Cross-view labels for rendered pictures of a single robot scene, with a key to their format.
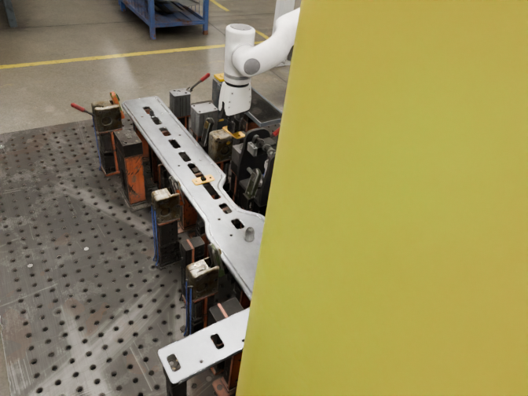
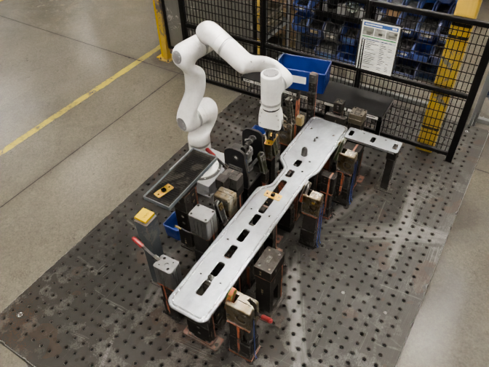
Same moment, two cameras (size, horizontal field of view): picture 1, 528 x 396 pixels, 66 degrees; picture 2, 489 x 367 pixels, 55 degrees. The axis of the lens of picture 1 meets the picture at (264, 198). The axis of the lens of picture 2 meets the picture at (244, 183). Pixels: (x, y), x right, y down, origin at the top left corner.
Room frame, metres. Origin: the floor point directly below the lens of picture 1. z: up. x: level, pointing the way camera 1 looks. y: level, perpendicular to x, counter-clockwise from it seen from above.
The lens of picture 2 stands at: (1.85, 1.65, 2.57)
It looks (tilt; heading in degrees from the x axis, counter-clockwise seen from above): 44 degrees down; 251
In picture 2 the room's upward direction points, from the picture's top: 2 degrees counter-clockwise
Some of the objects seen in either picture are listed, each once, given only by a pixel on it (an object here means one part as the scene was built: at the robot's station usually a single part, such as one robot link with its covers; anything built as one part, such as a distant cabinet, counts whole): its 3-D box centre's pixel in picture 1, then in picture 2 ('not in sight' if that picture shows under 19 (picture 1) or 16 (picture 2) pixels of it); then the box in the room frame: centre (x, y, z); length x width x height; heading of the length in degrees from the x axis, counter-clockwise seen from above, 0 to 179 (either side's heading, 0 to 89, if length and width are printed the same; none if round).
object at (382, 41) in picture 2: not in sight; (377, 47); (0.36, -0.32, 1.30); 0.23 x 0.02 x 0.31; 128
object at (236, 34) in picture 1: (240, 50); (271, 86); (1.19, 0.14, 1.53); 0.09 x 0.08 x 0.13; 27
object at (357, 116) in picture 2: not in sight; (354, 137); (0.56, -0.12, 0.88); 0.08 x 0.08 x 0.36; 38
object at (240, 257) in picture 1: (199, 178); (272, 199); (1.23, 0.26, 1.00); 1.38 x 0.22 x 0.02; 38
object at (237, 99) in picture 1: (236, 95); (271, 115); (1.19, 0.14, 1.38); 0.10 x 0.07 x 0.11; 136
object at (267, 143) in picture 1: (260, 192); (246, 177); (1.27, 0.02, 0.94); 0.18 x 0.13 x 0.49; 38
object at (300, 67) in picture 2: not in sight; (302, 73); (0.69, -0.54, 1.10); 0.30 x 0.17 x 0.13; 138
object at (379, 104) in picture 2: not in sight; (314, 89); (0.64, -0.48, 1.02); 0.90 x 0.22 x 0.03; 128
